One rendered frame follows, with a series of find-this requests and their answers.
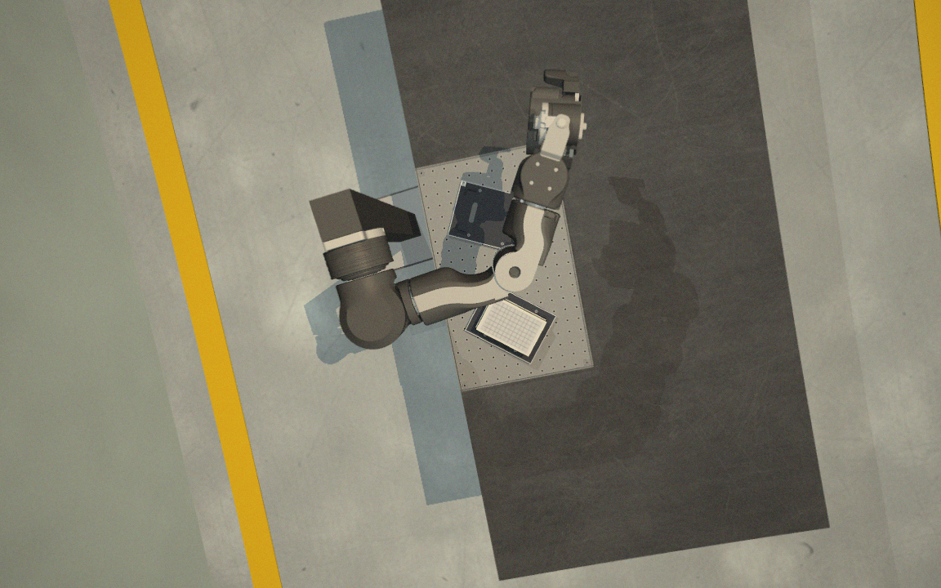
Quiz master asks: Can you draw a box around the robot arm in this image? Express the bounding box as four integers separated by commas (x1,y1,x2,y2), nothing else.
323,102,586,350

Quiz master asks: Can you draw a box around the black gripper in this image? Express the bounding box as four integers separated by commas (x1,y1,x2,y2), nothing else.
526,69,582,171

